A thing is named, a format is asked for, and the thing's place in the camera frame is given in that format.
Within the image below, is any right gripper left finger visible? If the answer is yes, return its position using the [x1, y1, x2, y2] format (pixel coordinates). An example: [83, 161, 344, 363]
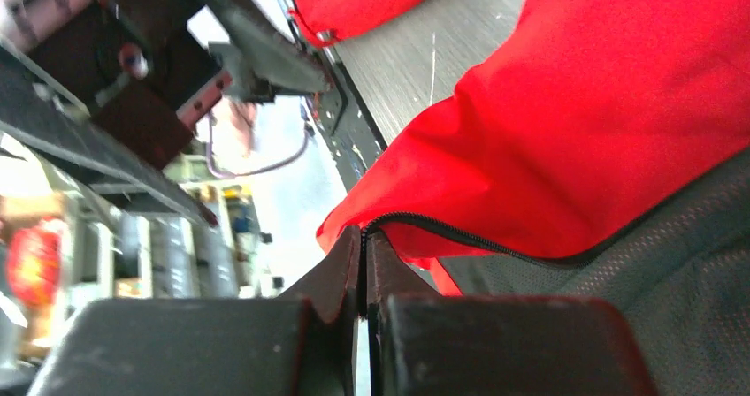
[29, 226, 361, 395]

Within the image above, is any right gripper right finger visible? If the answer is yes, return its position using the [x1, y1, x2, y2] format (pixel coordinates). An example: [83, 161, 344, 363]
[363, 232, 657, 395]

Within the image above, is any red zip jacket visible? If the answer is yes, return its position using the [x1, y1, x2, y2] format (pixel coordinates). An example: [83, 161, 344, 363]
[317, 0, 749, 395]

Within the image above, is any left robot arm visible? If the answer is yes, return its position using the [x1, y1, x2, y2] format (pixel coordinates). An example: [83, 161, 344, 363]
[1, 0, 332, 224]

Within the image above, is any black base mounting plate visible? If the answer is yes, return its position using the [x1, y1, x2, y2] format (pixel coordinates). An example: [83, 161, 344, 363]
[307, 51, 387, 191]

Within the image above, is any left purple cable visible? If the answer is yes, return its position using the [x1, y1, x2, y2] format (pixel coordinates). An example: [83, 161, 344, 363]
[204, 111, 311, 180]

